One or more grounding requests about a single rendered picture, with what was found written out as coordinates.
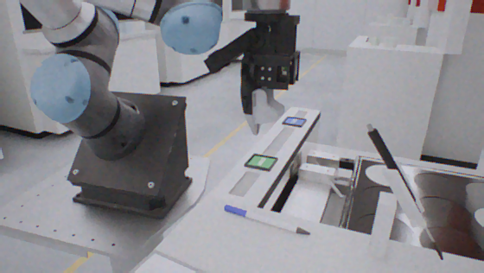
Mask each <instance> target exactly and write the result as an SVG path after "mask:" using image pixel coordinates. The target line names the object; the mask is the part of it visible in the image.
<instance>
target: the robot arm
mask: <svg viewBox="0 0 484 273"><path fill-rule="evenodd" d="M18 1H19V2H20V3H22V4H23V5H24V6H25V8H26V9H28V10H29V12H30V13H31V14H33V16H34V17H35V18H36V19H37V20H39V21H40V22H41V23H42V27H41V31H42V34H43V36H45V38H46V39H47V40H48V41H49V42H50V43H51V44H52V45H53V46H55V53H54V55H52V56H49V57H47V59H45V60H44V61H43V62H42V67H38V68H37V69H36V70H35V73H34V75H33V77H32V80H31V82H30V93H31V97H32V99H33V101H34V103H35V105H36V106H37V107H38V108H39V109H40V110H41V111H42V112H44V113H45V114H46V115H47V117H50V118H51V119H53V120H54V121H56V122H59V123H60V124H62V125H63V126H65V127H67V128H68V129H70V130H72V131H73V132H75V133H76V134H77V135H79V136H81V137H82V139H83V140H84V142H85V145H86V146H87V148H88V149H89V150H91V152H92V153H93V154H95V155H96V156H98V157H100V158H103V159H106V160H115V159H118V158H121V157H123V156H126V155H128V154H129V153H130V152H131V151H132V150H133V149H134V148H135V147H136V146H138V144H139V143H140V142H141V140H142V138H143V132H144V126H145V122H144V115H143V113H142V111H141V110H140V109H139V108H138V107H137V106H136V105H134V104H132V103H131V102H130V101H128V100H125V99H122V98H119V97H116V96H115V95H114V94H113V93H112V92H110V91H108V87H109V81H110V76H111V70H112V65H113V61H114V57H115V53H116V49H117V47H118V44H119V34H120V25H119V22H118V19H117V18H116V17H115V16H114V15H115V14H114V13H113V12H112V11H116V12H118V13H120V14H123V15H125V16H128V17H130V16H131V17H134V18H136V19H138V20H140V21H143V22H147V23H152V24H155V25H156V26H160V30H161V36H162V40H163V41H164V43H165V44H166V45H167V46H170V47H172V48H173V50H174V51H176V52H177V53H180V54H186V55H200V54H205V53H207V52H208V51H210V50H211V49H212V48H213V47H215V46H216V45H217V42H218V40H219V38H220V25H221V23H222V21H223V11H222V6H223V0H18ZM289 9H290V0H243V10H246V11H247V12H245V22H255V23H256V27H253V28H251V29H249V30H247V31H246V32H244V34H242V35H241V36H239V37H238V38H235V39H233V40H232V41H231V42H229V43H228V44H227V45H225V46H224V47H223V48H220V49H218V50H215V51H213V52H212V53H211V54H210V55H208V57H207V58H206V59H205V60H204V62H205V64H206V66H207V70H208V71H209V72H210V73H212V72H215V71H216V73H217V72H219V71H221V70H225V69H226V68H227V67H228V66H230V62H231V61H233V60H235V59H236V58H238V57H239V56H240V55H244V56H243V57H242V60H241V69H240V78H241V83H240V97H241V103H242V107H243V112H244V114H245V119H246V121H247V123H248V124H249V126H250V128H251V130H252V133H253V135H255V136H256V135H257V134H258V132H259V128H260V124H261V123H275V122H276V121H277V120H278V119H279V116H282V115H283V113H284V105H283V104H281V103H280V102H279V101H278V100H276V99H275V98H274V90H285V91H288V90H289V85H294V84H295V83H296V81H299V60H300V51H298V50H296V29H297V24H300V16H296V15H289V13H287V10H289ZM269 26H270V27H269ZM270 30H271V31H270ZM296 69H297V74H296Z"/></svg>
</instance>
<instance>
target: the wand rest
mask: <svg viewBox="0 0 484 273"><path fill-rule="evenodd" d="M394 161H395V162H396V163H397V165H398V168H399V170H400V171H401V173H402V175H403V176H404V177H405V180H406V181H408V183H409V185H410V189H411V190H412V193H413V194H414V196H415V198H416V203H417V205H416V203H415V201H414V200H413V199H412V198H411V194H410V192H409V190H408V189H407V188H406V186H405V184H404V181H403V179H402V177H401V176H400V175H399V173H398V171H397V170H394V169H388V168H387V166H386V165H385V166H384V167H383V168H382V169H383V171H382V173H383V175H384V176H385V178H386V179H387V182H388V184H389V185H390V187H391V189H392V191H393V192H394V194H388V193H384V192H380V196H379V203H378V207H377V212H376V215H375V220H374V224H373V231H372V236H371V240H370V245H369V254H368V255H369V256H371V257H377V258H383V259H384V257H385V251H386V247H387V244H388V240H389V237H390V233H391V229H392V222H393V220H394V215H395V212H396V208H397V200H398V202H399V204H400V205H401V207H402V209H403V211H404V213H405V215H406V216H407V219H408V220H409V222H410V224H411V226H412V227H418V226H421V227H423V228H424V227H425V226H427V224H426V223H425V222H424V219H423V216H422V214H421V213H423V212H424V208H423V206H422V204H421V202H420V201H419V198H418V197H417V195H416V193H415V191H414V189H413V188H412V185H411V184H410V182H409V180H408V178H407V176H406V174H405V172H404V170H403V169H402V167H401V165H400V163H399V162H398V159H394ZM417 208H419V210H420V212H419V211H418V209H417Z"/></svg>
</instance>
